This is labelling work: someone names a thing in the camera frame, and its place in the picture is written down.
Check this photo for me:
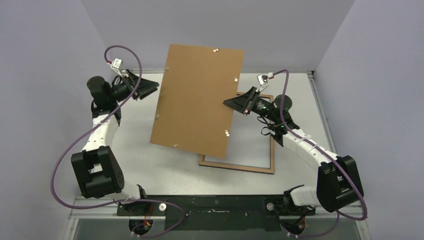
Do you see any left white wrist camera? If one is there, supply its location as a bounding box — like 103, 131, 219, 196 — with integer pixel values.
109, 58, 123, 76

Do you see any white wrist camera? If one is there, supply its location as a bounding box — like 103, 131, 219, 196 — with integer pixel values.
109, 58, 123, 76
256, 72, 274, 93

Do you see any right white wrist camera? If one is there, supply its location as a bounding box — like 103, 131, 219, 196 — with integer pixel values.
256, 72, 274, 93

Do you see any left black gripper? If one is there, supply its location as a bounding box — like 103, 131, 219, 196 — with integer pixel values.
109, 69, 160, 103

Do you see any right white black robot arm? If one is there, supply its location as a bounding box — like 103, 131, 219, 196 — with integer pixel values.
223, 87, 364, 215

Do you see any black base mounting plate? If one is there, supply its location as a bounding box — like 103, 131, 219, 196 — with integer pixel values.
116, 195, 316, 235

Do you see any brown backing board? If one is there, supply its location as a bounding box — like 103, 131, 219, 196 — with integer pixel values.
150, 44, 244, 158

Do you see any aluminium front rail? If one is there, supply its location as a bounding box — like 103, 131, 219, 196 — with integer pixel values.
73, 194, 364, 219

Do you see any wooden picture frame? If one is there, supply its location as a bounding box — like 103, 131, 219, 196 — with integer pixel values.
198, 92, 276, 175

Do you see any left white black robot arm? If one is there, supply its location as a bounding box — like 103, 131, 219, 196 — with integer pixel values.
70, 69, 160, 216

